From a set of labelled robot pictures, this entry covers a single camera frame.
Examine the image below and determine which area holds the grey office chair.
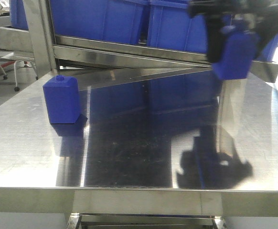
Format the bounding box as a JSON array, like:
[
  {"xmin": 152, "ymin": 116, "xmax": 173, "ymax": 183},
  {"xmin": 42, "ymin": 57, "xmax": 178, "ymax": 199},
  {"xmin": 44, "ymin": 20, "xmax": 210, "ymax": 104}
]
[{"xmin": 0, "ymin": 39, "xmax": 39, "ymax": 92}]

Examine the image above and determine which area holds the blue block part carried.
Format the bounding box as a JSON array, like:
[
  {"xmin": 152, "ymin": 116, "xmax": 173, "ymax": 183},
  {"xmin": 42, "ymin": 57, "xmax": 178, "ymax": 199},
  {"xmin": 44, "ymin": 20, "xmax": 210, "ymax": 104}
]
[{"xmin": 212, "ymin": 19, "xmax": 259, "ymax": 80}]

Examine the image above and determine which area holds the blue bin left on rack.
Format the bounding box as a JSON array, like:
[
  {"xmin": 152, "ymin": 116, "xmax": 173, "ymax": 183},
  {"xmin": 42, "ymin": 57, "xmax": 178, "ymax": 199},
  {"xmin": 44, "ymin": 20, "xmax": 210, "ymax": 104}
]
[{"xmin": 50, "ymin": 0, "xmax": 149, "ymax": 44}]

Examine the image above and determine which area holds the blue bin on rack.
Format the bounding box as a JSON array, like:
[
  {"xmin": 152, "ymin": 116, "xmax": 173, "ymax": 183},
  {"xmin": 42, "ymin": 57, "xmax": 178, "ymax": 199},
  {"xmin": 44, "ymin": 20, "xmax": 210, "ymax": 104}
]
[
  {"xmin": 50, "ymin": 0, "xmax": 149, "ymax": 44},
  {"xmin": 147, "ymin": 0, "xmax": 207, "ymax": 53}
]

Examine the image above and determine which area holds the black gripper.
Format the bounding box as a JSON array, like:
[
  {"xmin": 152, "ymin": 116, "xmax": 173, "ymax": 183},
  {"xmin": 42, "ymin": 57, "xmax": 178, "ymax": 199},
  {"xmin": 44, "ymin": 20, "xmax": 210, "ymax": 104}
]
[{"xmin": 188, "ymin": 0, "xmax": 278, "ymax": 62}]

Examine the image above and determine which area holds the blue block part on table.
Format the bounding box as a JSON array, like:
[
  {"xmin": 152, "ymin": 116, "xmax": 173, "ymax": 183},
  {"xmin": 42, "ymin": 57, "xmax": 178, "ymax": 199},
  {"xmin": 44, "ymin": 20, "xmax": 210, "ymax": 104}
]
[{"xmin": 43, "ymin": 75, "xmax": 87, "ymax": 124}]

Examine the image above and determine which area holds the blue bin right on rack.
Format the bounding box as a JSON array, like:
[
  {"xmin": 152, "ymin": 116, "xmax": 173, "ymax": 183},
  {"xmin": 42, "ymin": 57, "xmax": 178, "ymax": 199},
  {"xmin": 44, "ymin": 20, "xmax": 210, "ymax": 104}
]
[{"xmin": 147, "ymin": 0, "xmax": 207, "ymax": 53}]

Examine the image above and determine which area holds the steel flow rack frame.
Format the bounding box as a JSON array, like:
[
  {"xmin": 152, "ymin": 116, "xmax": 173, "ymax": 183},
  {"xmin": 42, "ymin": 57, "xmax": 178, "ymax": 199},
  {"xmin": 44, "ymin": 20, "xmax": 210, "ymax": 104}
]
[{"xmin": 0, "ymin": 0, "xmax": 278, "ymax": 84}]

